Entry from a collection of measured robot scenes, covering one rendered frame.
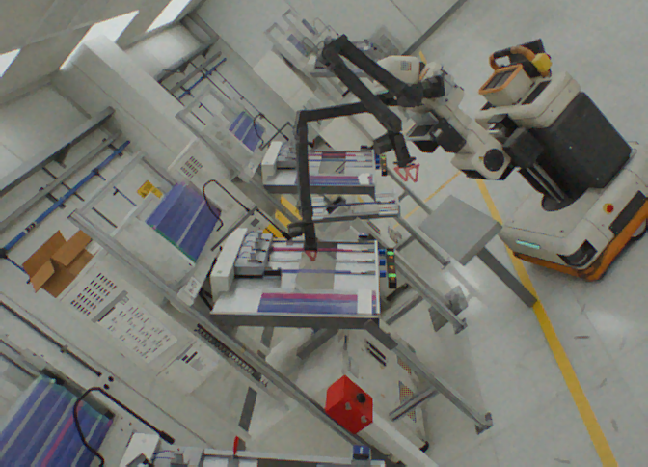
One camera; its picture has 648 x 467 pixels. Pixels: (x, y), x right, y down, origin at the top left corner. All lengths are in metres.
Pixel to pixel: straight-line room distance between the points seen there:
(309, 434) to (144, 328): 0.91
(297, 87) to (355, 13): 3.19
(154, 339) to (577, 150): 2.02
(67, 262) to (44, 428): 1.06
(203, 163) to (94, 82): 2.41
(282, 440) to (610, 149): 2.01
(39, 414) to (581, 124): 2.34
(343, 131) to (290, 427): 5.00
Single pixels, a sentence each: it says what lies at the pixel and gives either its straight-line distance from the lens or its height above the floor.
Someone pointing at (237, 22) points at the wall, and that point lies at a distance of 10.44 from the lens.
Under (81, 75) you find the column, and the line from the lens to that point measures 6.11.
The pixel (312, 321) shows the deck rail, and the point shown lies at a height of 0.89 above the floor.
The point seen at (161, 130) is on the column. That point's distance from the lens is 5.97.
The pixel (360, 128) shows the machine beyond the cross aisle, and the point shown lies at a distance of 7.33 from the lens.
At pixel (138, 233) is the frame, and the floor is 1.65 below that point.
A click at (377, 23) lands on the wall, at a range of 10.24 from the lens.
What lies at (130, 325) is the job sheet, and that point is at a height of 1.42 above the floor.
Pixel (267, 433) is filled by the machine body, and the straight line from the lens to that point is 2.97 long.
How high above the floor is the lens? 1.79
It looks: 15 degrees down
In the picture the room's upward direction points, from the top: 47 degrees counter-clockwise
